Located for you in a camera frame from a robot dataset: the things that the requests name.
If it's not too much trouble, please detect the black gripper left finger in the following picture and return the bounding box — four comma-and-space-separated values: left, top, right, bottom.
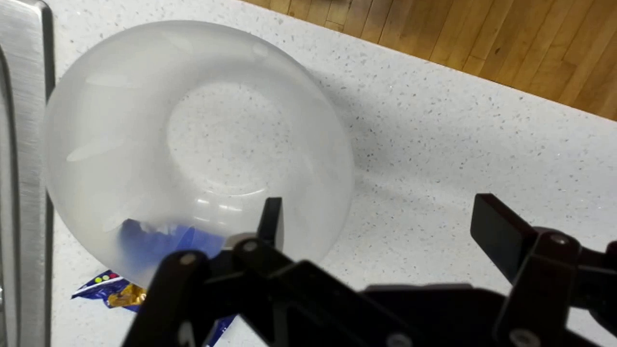
122, 196, 413, 347

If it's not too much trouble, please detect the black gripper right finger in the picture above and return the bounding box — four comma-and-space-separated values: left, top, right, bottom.
471, 190, 617, 347

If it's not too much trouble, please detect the clear frosted plastic bowl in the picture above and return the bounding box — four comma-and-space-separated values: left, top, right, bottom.
43, 16, 357, 290

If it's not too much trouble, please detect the stainless steel double sink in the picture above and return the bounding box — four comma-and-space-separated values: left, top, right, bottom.
0, 0, 58, 347

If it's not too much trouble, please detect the blue snack packet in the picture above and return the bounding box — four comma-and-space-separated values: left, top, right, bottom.
70, 217, 239, 347

